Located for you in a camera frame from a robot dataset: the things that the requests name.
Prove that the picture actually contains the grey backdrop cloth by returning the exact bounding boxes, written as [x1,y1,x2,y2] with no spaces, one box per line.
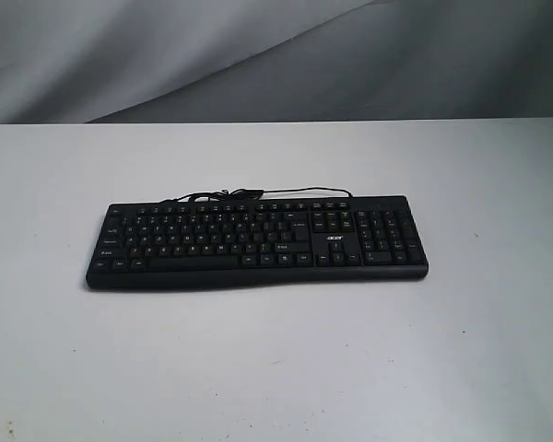
[0,1,553,124]

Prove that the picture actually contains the black keyboard usb cable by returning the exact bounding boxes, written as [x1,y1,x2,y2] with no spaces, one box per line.
[158,186,354,204]

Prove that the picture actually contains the black computer keyboard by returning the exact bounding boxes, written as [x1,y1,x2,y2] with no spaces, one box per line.
[86,191,429,290]

